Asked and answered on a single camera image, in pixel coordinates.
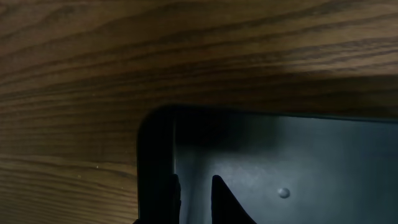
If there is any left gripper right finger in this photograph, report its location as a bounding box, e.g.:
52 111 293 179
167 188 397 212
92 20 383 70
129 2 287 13
211 174 258 224

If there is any clear test tube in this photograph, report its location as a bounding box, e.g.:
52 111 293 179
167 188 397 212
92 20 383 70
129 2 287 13
175 151 213 224

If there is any black tray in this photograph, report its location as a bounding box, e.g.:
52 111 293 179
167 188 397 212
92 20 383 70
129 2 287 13
136 105 398 224

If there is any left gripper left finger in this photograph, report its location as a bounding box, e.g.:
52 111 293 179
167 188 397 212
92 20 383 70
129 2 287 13
132 173 182 224

